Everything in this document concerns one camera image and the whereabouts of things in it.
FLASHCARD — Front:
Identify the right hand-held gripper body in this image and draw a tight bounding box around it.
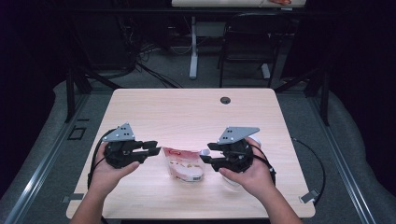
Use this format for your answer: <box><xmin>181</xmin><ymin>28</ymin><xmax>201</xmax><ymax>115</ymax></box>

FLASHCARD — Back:
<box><xmin>214</xmin><ymin>126</ymin><xmax>261</xmax><ymax>174</ymax></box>

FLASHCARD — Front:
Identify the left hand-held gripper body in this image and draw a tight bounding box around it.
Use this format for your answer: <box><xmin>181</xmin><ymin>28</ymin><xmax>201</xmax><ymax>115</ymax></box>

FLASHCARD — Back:
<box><xmin>102</xmin><ymin>121</ymin><xmax>148</xmax><ymax>170</ymax></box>

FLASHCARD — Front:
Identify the white container lid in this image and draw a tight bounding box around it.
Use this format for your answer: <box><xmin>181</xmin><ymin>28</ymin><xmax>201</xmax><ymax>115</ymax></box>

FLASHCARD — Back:
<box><xmin>247</xmin><ymin>133</ymin><xmax>262</xmax><ymax>147</ymax></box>

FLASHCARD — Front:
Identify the clear red white plastic bag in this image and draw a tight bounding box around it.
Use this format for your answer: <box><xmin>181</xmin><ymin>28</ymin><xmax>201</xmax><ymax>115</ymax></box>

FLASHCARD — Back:
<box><xmin>162</xmin><ymin>147</ymin><xmax>212</xmax><ymax>183</ymax></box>

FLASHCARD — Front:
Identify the person's left hand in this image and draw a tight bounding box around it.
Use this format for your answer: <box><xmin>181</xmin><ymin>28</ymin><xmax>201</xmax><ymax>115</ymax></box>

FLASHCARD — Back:
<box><xmin>88</xmin><ymin>151</ymin><xmax>141</xmax><ymax>196</ymax></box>

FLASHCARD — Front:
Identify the person's right hand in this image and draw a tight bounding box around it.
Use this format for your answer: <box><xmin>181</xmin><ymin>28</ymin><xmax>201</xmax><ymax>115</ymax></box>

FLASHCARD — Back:
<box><xmin>219</xmin><ymin>137</ymin><xmax>277</xmax><ymax>201</ymax></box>

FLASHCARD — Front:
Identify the grey tape strip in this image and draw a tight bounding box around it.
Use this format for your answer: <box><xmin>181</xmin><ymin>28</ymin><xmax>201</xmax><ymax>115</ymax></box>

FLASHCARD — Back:
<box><xmin>61</xmin><ymin>192</ymin><xmax>85</xmax><ymax>203</ymax></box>
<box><xmin>299</xmin><ymin>189</ymin><xmax>320</xmax><ymax>204</ymax></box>

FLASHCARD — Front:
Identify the black metal stand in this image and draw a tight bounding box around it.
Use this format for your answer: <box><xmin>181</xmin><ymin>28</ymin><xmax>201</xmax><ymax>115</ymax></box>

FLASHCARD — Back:
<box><xmin>64</xmin><ymin>60</ymin><xmax>124</xmax><ymax>124</ymax></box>
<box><xmin>274</xmin><ymin>64</ymin><xmax>331</xmax><ymax>127</ymax></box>

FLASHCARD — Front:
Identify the white desk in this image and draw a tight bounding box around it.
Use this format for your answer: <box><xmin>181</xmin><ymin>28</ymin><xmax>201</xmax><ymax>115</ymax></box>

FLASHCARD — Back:
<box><xmin>171</xmin><ymin>0</ymin><xmax>307</xmax><ymax>81</ymax></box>

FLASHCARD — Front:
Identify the black chair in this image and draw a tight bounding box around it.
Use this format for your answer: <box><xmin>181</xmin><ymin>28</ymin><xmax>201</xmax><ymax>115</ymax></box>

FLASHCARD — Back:
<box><xmin>217</xmin><ymin>11</ymin><xmax>295</xmax><ymax>89</ymax></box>

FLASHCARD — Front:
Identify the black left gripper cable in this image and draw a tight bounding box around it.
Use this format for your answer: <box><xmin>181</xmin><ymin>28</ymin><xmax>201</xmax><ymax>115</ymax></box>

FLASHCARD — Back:
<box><xmin>87</xmin><ymin>128</ymin><xmax>118</xmax><ymax>190</ymax></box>

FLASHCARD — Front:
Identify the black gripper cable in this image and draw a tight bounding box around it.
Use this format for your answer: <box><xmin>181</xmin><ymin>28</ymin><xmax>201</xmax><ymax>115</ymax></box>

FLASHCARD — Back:
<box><xmin>87</xmin><ymin>128</ymin><xmax>118</xmax><ymax>190</ymax></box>
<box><xmin>250</xmin><ymin>143</ymin><xmax>277</xmax><ymax>186</ymax></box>

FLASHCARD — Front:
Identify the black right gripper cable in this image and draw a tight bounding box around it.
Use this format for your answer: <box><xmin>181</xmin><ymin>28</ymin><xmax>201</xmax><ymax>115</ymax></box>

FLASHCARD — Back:
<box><xmin>250</xmin><ymin>143</ymin><xmax>277</xmax><ymax>186</ymax></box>

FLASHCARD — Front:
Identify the bundle of floor cables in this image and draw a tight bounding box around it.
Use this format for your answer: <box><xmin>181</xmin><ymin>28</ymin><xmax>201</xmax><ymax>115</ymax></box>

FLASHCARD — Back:
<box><xmin>116</xmin><ymin>17</ymin><xmax>185</xmax><ymax>90</ymax></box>

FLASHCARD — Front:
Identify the metal floor rail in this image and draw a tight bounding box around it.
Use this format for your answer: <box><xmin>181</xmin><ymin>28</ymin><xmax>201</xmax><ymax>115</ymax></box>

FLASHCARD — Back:
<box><xmin>0</xmin><ymin>92</ymin><xmax>92</xmax><ymax>224</ymax></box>
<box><xmin>306</xmin><ymin>92</ymin><xmax>379</xmax><ymax>224</ymax></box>

